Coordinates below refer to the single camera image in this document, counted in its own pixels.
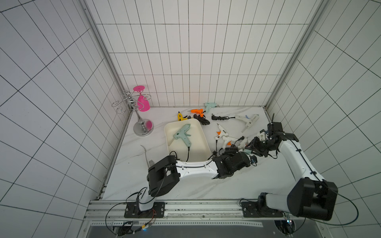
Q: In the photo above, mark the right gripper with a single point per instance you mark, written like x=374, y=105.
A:
x=257, y=144

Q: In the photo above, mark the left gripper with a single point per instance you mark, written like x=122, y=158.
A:
x=231, y=151

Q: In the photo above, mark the cream storage tray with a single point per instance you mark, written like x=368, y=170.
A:
x=199, y=150

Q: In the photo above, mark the large mint glue gun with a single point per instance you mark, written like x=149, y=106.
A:
x=182, y=134

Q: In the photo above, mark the small mint glue gun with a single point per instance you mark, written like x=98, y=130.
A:
x=208, y=106

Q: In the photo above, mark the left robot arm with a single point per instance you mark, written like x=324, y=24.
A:
x=165, y=174

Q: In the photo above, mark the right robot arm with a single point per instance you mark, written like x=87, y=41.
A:
x=311, y=196

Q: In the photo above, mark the white glue gun orange trigger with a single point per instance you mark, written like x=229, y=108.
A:
x=222, y=134

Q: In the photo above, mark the dirty white Greeler glue gun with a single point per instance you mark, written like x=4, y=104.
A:
x=248, y=121

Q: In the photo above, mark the yellow glue gun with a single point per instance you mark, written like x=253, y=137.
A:
x=181, y=117

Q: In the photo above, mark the chrome cup rack stand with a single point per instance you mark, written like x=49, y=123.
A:
x=130, y=103

